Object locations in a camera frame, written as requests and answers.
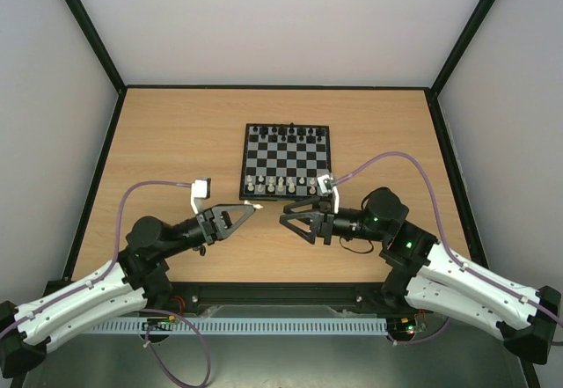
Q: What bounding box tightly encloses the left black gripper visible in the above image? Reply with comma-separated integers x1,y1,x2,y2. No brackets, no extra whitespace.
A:
163,203,257,258

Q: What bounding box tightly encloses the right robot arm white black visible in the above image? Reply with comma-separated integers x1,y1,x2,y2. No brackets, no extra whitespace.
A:
280,187,561,365

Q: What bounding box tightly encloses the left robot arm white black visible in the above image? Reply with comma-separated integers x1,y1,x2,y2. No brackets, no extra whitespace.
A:
1,204,257,378

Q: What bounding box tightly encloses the black and white chessboard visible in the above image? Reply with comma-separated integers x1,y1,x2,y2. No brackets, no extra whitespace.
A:
239,123,332,201

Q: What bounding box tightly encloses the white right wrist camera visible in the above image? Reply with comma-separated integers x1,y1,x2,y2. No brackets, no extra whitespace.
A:
317,173,340,214

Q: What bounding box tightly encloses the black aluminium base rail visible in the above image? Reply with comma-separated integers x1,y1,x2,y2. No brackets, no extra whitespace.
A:
172,282,385,310

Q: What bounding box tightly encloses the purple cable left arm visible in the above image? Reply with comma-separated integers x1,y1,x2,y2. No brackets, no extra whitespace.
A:
0,179,212,385

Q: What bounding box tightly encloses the light blue slotted cable duct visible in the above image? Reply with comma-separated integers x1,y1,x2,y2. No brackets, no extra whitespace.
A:
87,317,388,336

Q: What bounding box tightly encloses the black cage frame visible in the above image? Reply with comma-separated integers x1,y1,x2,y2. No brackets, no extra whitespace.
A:
8,0,542,388

